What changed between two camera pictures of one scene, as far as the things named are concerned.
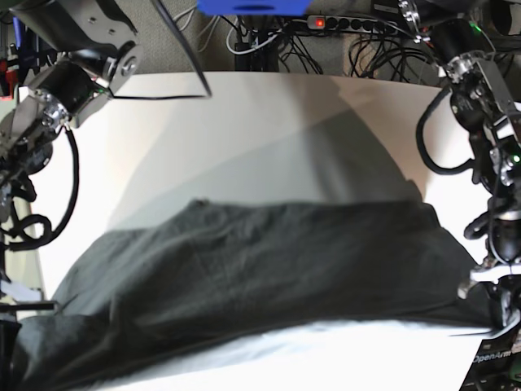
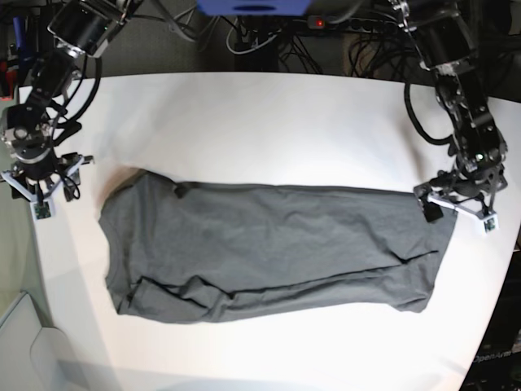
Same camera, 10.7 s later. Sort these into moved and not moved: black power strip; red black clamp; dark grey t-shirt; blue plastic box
Moved: dark grey t-shirt
Not moved: blue plastic box; red black clamp; black power strip
